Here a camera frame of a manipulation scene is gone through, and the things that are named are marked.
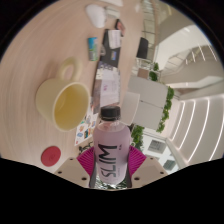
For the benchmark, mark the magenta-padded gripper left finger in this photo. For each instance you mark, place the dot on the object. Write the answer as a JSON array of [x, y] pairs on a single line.
[[71, 170]]

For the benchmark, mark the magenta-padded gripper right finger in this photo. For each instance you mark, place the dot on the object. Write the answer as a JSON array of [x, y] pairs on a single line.
[[151, 168]]

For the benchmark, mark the pink drink bottle black cap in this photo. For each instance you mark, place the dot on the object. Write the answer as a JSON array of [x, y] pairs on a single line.
[[111, 150]]

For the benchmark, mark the flat round red coaster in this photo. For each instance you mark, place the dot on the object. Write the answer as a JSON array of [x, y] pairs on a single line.
[[50, 156]]

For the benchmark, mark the colourful sticker sheet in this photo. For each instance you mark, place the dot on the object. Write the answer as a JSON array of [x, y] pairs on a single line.
[[86, 128]]

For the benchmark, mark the green cabinet plant row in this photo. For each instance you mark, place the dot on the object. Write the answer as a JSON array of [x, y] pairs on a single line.
[[166, 108]]

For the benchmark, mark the white chair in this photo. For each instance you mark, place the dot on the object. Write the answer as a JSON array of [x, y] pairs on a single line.
[[130, 107]]

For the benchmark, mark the white cabinet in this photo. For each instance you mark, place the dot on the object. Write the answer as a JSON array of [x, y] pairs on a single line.
[[149, 100]]

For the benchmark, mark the pale yellow mug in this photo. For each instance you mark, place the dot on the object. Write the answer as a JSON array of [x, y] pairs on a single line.
[[63, 101]]

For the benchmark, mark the small green potted plants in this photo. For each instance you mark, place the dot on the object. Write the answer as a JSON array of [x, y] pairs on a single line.
[[154, 71]]

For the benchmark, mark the black chair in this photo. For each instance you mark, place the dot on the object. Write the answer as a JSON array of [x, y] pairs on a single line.
[[142, 48]]

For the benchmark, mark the small teal packet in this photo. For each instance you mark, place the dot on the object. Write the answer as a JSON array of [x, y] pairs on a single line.
[[92, 49]]

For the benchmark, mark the small red black wallet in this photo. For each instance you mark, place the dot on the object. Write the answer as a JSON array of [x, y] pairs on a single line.
[[120, 26]]

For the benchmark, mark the white computer mouse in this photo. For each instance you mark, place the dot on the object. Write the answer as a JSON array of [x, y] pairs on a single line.
[[96, 15]]

